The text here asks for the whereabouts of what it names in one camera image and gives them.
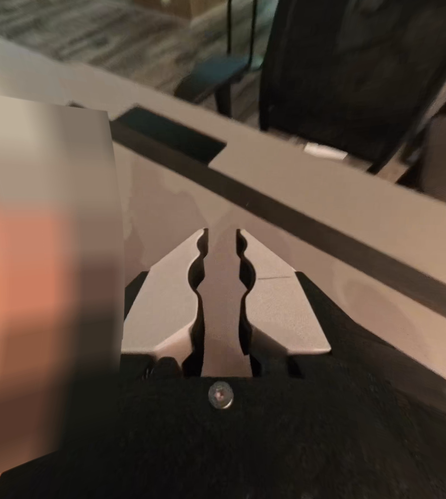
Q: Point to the small white tag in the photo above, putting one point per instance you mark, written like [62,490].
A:
[324,151]

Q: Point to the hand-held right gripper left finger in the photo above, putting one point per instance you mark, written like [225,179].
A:
[168,300]

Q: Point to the black mesh office chair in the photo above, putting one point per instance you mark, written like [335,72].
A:
[344,70]

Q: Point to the blue seat stool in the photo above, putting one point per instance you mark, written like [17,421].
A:
[217,72]

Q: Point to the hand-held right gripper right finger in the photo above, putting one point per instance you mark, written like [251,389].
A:
[281,308]

